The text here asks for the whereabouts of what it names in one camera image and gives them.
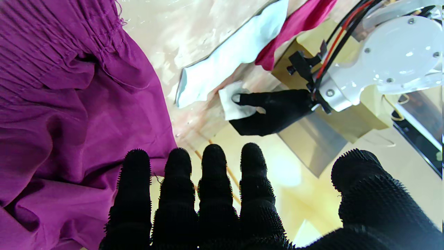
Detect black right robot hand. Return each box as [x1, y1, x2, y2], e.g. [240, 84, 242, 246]
[99, 142, 444, 250]

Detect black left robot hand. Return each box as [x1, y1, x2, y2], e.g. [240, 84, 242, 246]
[229, 89, 318, 136]

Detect white sock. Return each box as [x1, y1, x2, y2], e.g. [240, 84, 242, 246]
[219, 81, 259, 121]

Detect red sock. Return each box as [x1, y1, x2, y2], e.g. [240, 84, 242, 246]
[255, 0, 338, 72]

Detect kraft paper bag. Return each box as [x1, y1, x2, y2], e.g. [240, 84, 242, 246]
[271, 19, 410, 143]

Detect purple shorts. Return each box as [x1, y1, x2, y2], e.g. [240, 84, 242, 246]
[0, 0, 178, 250]

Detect light blue sock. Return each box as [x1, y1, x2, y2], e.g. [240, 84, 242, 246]
[175, 0, 290, 109]

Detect red left arm cable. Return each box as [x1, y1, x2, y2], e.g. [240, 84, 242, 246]
[316, 0, 375, 78]

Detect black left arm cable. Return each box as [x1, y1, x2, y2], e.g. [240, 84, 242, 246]
[314, 0, 384, 87]

